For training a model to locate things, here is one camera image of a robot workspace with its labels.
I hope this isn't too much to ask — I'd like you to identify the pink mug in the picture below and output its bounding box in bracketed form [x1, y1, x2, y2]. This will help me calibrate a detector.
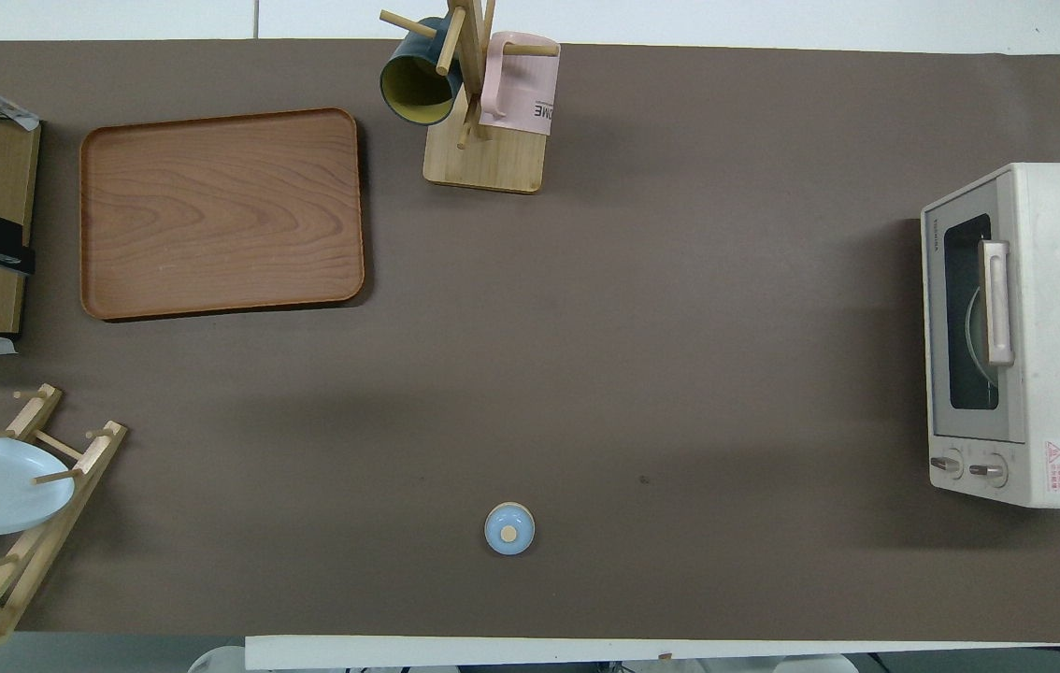
[479, 31, 561, 137]

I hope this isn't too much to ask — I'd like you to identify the dark blue mug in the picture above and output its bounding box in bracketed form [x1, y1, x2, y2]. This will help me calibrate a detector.
[379, 17, 466, 127]

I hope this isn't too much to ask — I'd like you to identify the wooden serving tray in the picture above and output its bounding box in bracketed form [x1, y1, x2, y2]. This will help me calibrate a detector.
[79, 107, 367, 322]

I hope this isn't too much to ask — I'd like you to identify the wooden mug tree stand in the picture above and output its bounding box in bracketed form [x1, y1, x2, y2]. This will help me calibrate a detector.
[379, 0, 561, 195]

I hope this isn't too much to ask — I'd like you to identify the glass oven door with handle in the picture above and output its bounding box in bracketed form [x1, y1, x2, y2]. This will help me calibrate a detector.
[923, 178, 1028, 445]

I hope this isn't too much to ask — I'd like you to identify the brown table mat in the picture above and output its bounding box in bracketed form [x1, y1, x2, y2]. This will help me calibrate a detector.
[0, 39, 1060, 646]

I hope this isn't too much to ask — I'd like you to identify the pale green plate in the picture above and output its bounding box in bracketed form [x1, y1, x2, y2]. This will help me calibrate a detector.
[964, 285, 999, 389]

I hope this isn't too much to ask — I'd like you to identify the wooden dish rack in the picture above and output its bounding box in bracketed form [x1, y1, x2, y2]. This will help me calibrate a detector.
[0, 383, 129, 666]

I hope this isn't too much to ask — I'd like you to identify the blue bell with wooden knob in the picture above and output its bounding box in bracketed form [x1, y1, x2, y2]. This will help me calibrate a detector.
[484, 502, 536, 556]

